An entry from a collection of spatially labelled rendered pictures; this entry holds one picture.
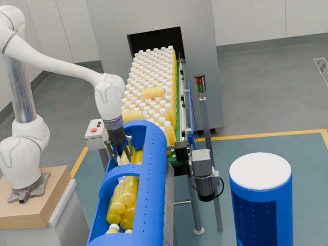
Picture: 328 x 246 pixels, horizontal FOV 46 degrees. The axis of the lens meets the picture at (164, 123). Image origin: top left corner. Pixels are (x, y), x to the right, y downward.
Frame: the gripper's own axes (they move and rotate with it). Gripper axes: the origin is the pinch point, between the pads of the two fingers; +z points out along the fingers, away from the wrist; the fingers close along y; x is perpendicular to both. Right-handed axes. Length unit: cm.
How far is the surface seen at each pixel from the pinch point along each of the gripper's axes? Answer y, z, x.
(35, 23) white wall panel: -211, 24, 473
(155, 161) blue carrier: 16.6, -4.7, -8.9
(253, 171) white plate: 60, 9, -6
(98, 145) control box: -22.0, 10.6, 37.0
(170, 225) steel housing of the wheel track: 18.6, 26.7, -16.9
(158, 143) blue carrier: 17.3, -3.6, 7.5
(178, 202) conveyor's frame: 15, 82, 64
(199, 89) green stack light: 40, -5, 62
